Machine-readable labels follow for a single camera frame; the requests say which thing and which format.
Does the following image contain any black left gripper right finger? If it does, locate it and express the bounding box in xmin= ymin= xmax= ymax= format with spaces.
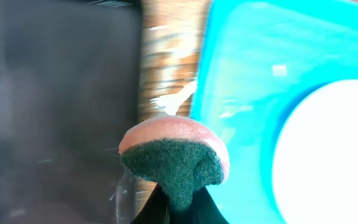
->
xmin=193 ymin=187 xmax=229 ymax=224

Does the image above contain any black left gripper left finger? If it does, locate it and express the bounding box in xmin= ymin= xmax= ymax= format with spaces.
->
xmin=131 ymin=184 xmax=170 ymax=224

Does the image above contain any light blue round plate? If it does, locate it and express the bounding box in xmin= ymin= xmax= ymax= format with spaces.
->
xmin=272 ymin=80 xmax=358 ymax=224

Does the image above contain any teal plastic tray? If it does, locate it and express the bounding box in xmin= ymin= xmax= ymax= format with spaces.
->
xmin=190 ymin=0 xmax=358 ymax=223

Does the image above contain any black water tray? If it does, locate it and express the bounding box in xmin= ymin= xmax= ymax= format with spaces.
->
xmin=0 ymin=0 xmax=143 ymax=223

